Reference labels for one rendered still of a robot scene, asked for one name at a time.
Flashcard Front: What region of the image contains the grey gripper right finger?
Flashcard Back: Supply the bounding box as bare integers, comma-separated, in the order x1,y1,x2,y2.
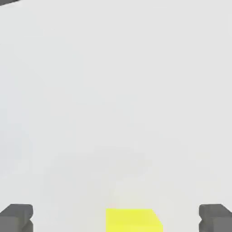
198,203,232,232

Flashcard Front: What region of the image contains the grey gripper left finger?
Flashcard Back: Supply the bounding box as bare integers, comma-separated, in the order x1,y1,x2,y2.
0,203,34,232

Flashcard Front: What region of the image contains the small yellow cube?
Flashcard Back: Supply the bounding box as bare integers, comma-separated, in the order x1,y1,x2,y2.
105,208,164,232

